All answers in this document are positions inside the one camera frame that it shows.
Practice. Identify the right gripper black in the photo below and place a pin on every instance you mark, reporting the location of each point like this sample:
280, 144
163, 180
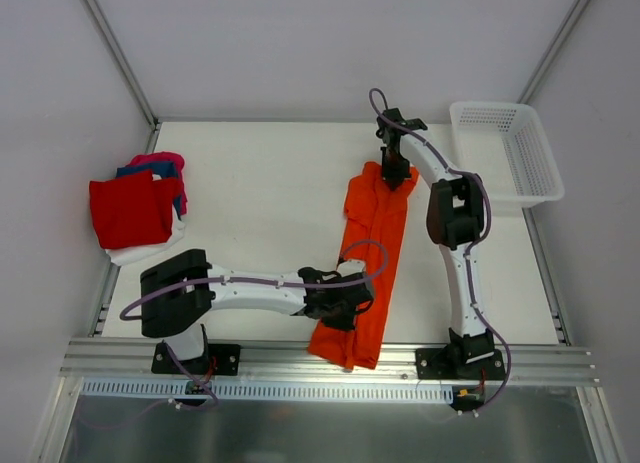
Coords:
394, 169

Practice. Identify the orange t shirt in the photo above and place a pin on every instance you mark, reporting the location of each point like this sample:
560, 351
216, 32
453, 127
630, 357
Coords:
375, 226

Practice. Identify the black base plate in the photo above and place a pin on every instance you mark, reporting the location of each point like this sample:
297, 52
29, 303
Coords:
443, 364
217, 359

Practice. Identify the white slotted cable duct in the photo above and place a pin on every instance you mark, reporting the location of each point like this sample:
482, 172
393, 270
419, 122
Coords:
270, 391

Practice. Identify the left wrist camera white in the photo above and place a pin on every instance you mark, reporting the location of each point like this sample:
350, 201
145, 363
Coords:
348, 267

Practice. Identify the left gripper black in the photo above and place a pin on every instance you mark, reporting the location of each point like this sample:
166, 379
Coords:
348, 310

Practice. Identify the blue folded t shirt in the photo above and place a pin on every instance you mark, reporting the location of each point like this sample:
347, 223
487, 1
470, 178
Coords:
163, 169

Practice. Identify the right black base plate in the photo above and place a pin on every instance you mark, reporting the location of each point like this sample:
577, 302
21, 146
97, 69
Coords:
443, 364

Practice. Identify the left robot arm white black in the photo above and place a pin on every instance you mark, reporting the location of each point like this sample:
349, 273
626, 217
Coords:
179, 291

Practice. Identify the pink folded t shirt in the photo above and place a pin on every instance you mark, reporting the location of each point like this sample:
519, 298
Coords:
180, 202

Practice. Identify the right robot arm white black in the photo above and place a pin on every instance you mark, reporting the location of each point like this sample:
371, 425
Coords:
458, 219

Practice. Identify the white folded t shirt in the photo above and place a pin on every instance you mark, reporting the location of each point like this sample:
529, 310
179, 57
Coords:
130, 255

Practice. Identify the aluminium mounting rail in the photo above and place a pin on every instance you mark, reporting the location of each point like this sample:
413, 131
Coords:
531, 365

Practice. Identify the white plastic basket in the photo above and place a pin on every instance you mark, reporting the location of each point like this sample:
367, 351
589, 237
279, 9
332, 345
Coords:
506, 145

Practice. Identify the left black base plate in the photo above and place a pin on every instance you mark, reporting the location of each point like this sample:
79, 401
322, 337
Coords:
217, 359

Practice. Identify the red folded t shirt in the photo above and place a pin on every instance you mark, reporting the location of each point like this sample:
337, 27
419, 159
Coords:
133, 210

